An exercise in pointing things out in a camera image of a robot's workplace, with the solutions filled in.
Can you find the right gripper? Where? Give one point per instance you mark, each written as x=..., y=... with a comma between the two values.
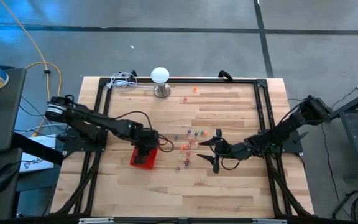
x=233, y=151

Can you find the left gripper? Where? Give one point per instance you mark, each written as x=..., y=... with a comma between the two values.
x=146, y=138

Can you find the red plastic basket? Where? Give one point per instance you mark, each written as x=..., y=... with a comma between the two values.
x=151, y=160

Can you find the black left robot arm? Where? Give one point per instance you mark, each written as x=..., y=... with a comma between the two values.
x=82, y=119

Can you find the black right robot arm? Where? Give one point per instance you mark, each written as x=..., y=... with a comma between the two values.
x=284, y=127

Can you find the white mushroom-shaped lamp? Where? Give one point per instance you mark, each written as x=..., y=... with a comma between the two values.
x=159, y=74

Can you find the white paper box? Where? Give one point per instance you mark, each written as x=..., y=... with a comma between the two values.
x=39, y=161

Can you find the black computer mouse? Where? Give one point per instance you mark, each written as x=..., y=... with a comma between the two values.
x=3, y=179

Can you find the black metal stand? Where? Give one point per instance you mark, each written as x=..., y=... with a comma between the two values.
x=353, y=104

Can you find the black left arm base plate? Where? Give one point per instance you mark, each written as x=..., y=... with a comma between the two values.
x=73, y=144

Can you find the silver bracket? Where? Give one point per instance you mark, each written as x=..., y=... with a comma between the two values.
x=269, y=221
x=96, y=220

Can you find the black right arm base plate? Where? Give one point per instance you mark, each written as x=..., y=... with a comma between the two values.
x=291, y=146

